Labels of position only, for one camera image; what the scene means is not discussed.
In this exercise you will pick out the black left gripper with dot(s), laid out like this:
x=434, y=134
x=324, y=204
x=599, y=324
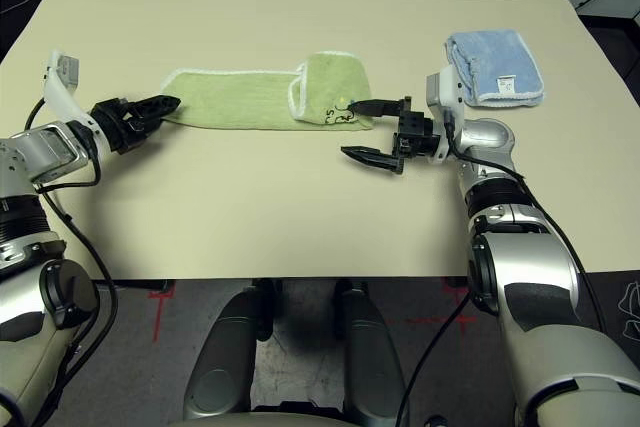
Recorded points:
x=120, y=124

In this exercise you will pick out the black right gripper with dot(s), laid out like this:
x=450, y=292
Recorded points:
x=420, y=139

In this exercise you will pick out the green towel with white trim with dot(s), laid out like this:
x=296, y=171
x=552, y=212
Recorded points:
x=240, y=97

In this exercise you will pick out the folded light blue towel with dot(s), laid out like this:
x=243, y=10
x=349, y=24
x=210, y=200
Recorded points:
x=500, y=57

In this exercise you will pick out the red floor tape cross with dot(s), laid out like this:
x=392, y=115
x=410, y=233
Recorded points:
x=159, y=317
x=440, y=320

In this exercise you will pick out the grey right robot leg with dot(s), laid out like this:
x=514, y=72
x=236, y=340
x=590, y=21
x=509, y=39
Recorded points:
x=372, y=357

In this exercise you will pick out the grey robot leg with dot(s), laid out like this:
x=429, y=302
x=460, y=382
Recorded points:
x=220, y=357
x=372, y=357

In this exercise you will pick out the grey left robot leg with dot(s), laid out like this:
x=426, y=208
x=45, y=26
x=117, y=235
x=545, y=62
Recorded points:
x=220, y=357

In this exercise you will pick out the black metal rack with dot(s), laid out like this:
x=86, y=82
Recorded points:
x=615, y=2

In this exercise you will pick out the beige robot torso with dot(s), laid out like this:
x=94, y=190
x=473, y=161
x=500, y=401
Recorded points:
x=285, y=422

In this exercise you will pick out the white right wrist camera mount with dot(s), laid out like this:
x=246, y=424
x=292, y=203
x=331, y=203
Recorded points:
x=447, y=92

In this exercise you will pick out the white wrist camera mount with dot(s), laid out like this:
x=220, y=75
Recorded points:
x=60, y=97
x=447, y=92

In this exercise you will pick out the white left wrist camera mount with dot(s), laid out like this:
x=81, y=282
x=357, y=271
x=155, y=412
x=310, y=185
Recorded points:
x=60, y=97

